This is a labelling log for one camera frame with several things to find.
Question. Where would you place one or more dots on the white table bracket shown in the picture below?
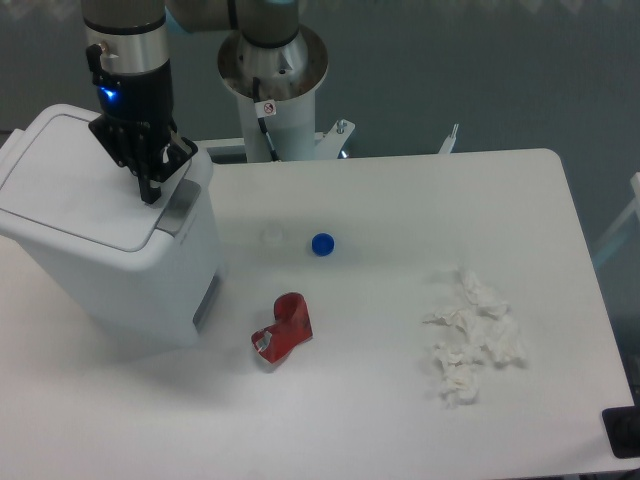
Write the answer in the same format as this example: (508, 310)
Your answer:
(449, 142)
(333, 144)

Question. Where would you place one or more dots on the black device at edge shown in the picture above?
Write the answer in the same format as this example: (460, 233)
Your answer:
(622, 428)

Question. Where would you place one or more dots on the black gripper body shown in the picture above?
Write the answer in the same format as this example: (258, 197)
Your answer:
(143, 97)

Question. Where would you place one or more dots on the white trash can body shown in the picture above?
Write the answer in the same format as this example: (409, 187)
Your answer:
(160, 291)

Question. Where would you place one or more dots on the white trash can lid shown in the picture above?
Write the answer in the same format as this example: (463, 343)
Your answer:
(57, 178)

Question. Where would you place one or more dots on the blue bottle cap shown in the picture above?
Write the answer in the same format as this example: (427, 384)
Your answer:
(322, 244)

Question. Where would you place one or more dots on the white table bracket right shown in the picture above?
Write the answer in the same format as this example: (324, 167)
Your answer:
(449, 142)

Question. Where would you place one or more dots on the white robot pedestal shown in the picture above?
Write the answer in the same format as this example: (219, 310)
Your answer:
(277, 125)

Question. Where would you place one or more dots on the crushed red can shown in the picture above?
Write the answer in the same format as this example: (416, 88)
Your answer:
(291, 327)

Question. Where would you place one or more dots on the crumpled white tissue paper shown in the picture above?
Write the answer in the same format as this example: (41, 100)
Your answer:
(487, 333)

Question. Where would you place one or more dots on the white frame at right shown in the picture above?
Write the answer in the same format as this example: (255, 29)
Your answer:
(623, 227)

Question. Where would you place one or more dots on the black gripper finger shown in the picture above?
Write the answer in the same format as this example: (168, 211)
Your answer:
(173, 152)
(132, 145)

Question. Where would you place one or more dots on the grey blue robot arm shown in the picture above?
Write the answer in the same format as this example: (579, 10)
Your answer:
(128, 57)

